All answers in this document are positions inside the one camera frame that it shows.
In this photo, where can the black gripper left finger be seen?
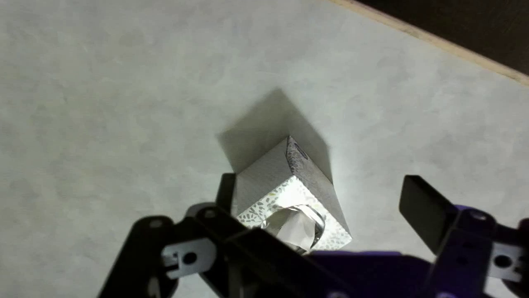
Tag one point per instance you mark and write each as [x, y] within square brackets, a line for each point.
[249, 258]

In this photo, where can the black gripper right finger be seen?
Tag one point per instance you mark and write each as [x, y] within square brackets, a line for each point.
[473, 248]

